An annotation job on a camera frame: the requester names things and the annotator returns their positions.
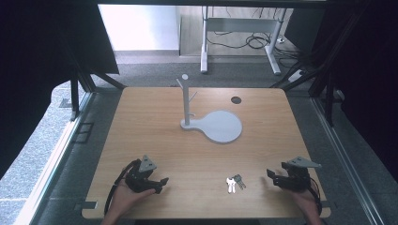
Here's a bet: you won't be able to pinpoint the person's right hand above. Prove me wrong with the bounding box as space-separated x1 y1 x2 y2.
286 188 323 225

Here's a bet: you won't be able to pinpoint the white power strip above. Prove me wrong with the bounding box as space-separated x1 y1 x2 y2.
287 68 306 83

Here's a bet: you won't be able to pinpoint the silver key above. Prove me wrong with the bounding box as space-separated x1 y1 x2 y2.
225 176 237 194

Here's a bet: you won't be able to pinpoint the dark grey key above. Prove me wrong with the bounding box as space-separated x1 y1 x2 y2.
233 173 247 190

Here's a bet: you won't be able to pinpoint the grey key holder stand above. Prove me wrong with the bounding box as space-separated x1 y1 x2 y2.
176 73 244 145

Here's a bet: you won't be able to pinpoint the black metal frame stand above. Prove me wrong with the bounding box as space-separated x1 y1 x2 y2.
55 27 127 122
270 6 370 128

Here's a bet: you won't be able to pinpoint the black floor cables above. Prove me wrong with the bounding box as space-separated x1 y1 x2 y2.
207 7 303 68

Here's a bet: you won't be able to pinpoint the grey table bracket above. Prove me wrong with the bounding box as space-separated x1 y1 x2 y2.
73 200 99 211

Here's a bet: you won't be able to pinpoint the dark curtain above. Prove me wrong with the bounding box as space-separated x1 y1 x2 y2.
0 0 120 181
284 0 398 182

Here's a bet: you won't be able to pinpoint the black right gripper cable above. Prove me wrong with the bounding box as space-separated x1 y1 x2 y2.
308 176 324 217

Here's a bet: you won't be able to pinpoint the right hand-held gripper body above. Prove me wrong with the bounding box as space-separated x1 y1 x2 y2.
279 156 323 192

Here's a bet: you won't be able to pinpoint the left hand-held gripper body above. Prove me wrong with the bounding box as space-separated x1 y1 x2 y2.
124 154 159 193

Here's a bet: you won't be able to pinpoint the person's left hand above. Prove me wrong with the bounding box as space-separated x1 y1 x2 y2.
102 182 157 225

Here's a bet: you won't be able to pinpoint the white metal desk frame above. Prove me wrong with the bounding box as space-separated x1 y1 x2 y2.
200 6 287 76

